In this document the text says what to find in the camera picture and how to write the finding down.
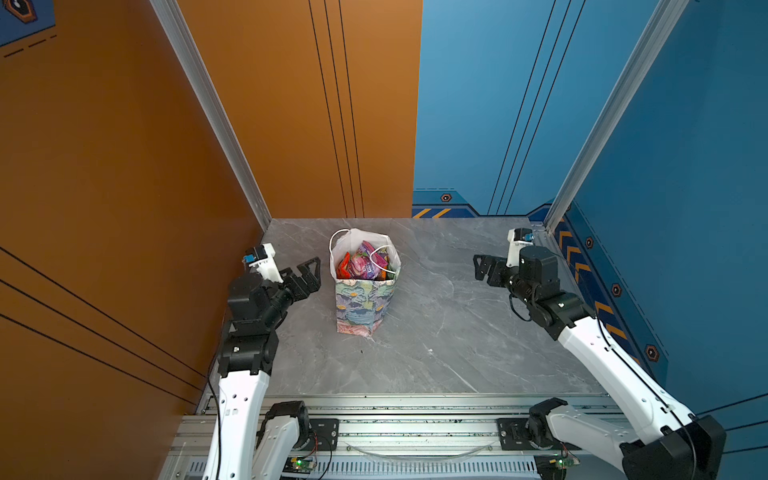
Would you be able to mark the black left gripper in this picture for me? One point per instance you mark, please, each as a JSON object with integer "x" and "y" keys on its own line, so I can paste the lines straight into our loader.
{"x": 310, "y": 285}

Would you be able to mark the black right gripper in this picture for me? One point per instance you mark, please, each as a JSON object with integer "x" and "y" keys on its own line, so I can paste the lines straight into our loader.
{"x": 498, "y": 266}

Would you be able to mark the red snack packet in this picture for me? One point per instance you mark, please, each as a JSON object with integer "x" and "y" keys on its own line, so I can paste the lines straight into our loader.
{"x": 343, "y": 269}

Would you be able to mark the purple Fox's berries candy bag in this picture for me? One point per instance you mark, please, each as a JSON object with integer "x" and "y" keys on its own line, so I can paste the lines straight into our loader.
{"x": 361, "y": 265}

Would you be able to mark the floral paper gift bag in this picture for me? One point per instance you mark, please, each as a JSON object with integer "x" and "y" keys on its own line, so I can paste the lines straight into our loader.
{"x": 361, "y": 305}

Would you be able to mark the orange Fox's candy bag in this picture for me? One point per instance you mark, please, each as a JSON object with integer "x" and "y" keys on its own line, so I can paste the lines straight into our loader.
{"x": 382, "y": 262}

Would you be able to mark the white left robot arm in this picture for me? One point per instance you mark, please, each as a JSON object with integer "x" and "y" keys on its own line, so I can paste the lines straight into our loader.
{"x": 245, "y": 445}

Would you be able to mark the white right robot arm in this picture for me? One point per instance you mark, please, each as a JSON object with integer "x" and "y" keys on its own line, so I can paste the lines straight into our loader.
{"x": 666, "y": 439}

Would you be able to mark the left green circuit board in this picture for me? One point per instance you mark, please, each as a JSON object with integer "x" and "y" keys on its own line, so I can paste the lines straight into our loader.
{"x": 300, "y": 465}

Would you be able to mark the green circuit board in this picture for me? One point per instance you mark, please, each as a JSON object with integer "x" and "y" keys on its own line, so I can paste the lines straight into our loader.
{"x": 565, "y": 462}
{"x": 300, "y": 465}

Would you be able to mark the right green circuit board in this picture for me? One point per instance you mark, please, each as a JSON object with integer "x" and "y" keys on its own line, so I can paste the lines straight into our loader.
{"x": 565, "y": 462}

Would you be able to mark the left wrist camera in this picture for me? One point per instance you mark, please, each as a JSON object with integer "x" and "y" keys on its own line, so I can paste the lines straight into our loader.
{"x": 261, "y": 260}

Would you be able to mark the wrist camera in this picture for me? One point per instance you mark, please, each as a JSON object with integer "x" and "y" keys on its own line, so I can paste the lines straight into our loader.
{"x": 518, "y": 238}
{"x": 261, "y": 260}

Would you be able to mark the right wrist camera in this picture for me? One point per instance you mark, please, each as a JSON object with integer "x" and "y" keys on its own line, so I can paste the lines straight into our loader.
{"x": 518, "y": 238}

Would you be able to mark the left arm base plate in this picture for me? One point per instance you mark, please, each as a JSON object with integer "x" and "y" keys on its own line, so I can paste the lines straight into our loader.
{"x": 318, "y": 435}

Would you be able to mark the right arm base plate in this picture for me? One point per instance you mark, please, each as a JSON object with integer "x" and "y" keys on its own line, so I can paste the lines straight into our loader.
{"x": 517, "y": 434}

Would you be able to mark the aluminium front rail frame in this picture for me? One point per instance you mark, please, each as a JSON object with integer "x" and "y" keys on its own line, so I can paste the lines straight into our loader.
{"x": 436, "y": 436}

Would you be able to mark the left aluminium corner post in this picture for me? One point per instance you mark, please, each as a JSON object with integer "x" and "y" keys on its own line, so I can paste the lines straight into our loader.
{"x": 180, "y": 37}

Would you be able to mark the aluminium corner post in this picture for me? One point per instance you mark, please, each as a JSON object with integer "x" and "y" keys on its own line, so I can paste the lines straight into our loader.
{"x": 651, "y": 41}
{"x": 180, "y": 37}

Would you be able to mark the right aluminium corner post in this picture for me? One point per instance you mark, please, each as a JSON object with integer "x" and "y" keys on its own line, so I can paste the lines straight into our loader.
{"x": 651, "y": 41}

